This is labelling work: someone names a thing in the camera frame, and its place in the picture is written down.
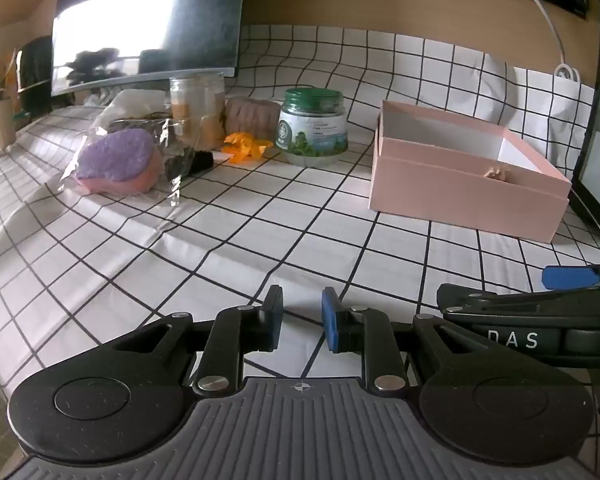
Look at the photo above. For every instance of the black object beside monitor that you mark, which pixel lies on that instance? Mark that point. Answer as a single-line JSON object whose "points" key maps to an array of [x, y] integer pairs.
{"points": [[36, 72]]}

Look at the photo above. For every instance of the white crumpled paper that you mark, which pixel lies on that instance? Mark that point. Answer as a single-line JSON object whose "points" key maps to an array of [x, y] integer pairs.
{"points": [[132, 102]]}

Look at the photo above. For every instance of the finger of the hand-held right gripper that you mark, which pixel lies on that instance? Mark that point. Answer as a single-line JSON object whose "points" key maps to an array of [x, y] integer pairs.
{"points": [[570, 277], [460, 297]]}

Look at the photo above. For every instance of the clear packet with dark contents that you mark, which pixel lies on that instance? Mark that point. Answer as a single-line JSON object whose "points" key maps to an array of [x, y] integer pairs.
{"points": [[172, 145]]}

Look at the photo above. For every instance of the black computer monitor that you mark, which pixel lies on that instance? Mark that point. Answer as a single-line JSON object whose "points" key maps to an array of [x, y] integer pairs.
{"points": [[150, 20]]}

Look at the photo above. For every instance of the pink fluffy scrunchie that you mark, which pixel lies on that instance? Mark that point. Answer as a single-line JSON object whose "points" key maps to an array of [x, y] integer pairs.
{"points": [[252, 119]]}

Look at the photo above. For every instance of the white checkered tablecloth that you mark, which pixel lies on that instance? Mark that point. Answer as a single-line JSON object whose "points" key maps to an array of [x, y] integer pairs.
{"points": [[305, 220]]}

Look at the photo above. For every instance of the cardboard tube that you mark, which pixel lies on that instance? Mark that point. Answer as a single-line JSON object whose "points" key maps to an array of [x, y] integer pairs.
{"points": [[2, 127]]}

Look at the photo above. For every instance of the pink cardboard box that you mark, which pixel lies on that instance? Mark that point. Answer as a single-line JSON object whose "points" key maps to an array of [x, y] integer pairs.
{"points": [[460, 190]]}

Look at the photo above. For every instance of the small black object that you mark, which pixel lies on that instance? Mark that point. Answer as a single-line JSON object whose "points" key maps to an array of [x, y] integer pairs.
{"points": [[203, 162]]}

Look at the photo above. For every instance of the clear jar with beige lid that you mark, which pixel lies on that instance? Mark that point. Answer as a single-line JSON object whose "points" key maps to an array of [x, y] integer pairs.
{"points": [[197, 110]]}

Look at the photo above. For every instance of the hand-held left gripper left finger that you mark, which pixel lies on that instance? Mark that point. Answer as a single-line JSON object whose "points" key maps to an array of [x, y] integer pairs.
{"points": [[272, 317]]}

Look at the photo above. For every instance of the clear jar with green lid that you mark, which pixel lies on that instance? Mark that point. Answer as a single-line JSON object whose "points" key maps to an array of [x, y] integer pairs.
{"points": [[312, 130]]}

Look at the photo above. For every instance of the purple and pink sponge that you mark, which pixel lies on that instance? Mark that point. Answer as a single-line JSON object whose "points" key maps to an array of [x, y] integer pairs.
{"points": [[117, 162]]}

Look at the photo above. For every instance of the small tan object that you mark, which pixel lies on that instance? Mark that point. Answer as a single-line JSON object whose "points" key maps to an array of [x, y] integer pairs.
{"points": [[495, 173]]}

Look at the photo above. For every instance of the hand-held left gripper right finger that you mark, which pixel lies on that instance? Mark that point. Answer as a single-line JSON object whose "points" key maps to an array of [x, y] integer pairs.
{"points": [[332, 322]]}

